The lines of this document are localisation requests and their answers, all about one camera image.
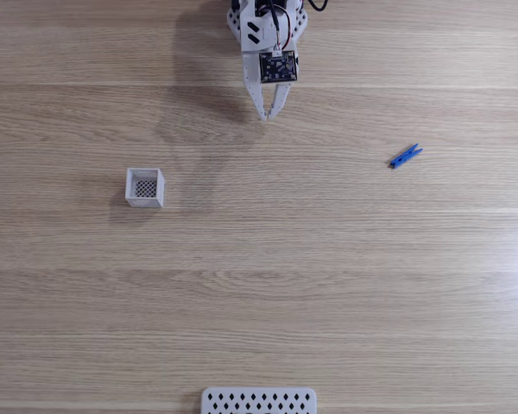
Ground blue clothes peg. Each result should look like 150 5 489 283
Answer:
388 142 425 171

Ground small white crate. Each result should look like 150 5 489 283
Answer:
124 166 166 210

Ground white perforated plate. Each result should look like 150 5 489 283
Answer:
200 386 318 414

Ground black camera circuit board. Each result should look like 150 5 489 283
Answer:
258 50 299 85

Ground red and white wires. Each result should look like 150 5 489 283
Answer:
268 3 294 56

